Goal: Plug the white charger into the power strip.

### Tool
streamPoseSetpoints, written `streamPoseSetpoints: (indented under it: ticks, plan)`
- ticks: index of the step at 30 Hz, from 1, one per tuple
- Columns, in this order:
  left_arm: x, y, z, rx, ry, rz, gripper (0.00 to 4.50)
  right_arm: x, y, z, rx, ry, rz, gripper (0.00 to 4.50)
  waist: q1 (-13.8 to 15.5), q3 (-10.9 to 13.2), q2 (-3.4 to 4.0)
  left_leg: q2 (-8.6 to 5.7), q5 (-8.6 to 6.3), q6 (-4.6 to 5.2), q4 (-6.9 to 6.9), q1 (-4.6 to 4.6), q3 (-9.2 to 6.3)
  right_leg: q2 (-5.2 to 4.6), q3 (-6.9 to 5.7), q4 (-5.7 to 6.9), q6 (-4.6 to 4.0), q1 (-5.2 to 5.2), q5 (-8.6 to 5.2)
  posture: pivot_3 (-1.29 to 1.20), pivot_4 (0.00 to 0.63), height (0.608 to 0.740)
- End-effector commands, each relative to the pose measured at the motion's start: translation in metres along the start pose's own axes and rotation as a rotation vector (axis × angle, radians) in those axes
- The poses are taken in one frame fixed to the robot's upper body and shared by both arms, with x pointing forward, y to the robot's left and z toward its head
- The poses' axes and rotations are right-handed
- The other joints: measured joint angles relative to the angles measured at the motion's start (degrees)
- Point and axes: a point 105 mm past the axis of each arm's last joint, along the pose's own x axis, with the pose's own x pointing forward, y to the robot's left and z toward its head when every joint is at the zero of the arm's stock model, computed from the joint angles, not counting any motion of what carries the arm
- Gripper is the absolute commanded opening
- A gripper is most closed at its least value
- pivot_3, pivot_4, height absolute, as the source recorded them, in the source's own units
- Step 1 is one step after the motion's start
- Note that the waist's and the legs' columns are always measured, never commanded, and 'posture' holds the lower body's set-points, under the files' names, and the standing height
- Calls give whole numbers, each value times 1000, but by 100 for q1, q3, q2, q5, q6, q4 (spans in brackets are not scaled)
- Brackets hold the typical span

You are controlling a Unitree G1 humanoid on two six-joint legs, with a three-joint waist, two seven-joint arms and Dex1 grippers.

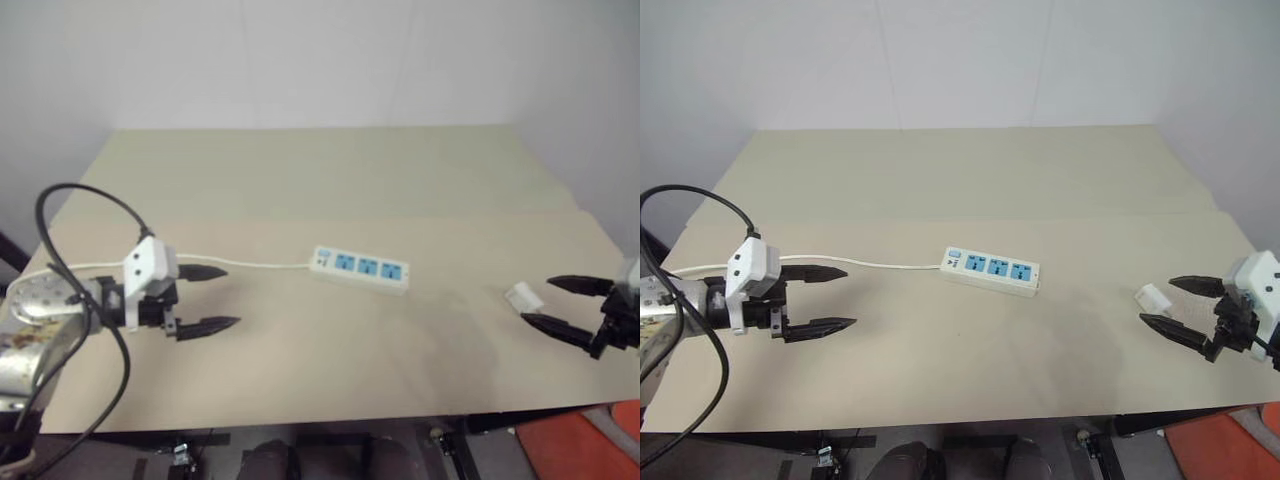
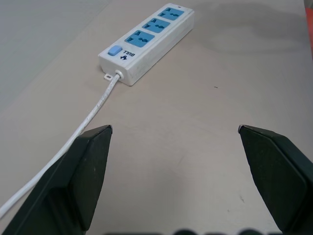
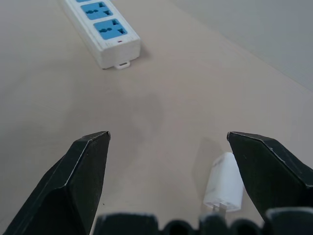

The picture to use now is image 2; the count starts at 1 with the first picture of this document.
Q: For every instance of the white power strip blue sockets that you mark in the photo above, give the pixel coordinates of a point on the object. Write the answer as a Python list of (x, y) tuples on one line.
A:
[(151, 41)]

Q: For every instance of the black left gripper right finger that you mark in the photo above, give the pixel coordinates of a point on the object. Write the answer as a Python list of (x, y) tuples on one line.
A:
[(278, 178)]

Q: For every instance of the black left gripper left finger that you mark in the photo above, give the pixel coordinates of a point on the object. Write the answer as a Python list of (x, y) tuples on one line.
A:
[(71, 181)]

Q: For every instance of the orange red object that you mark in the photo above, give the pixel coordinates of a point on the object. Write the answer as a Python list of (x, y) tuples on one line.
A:
[(309, 27)]

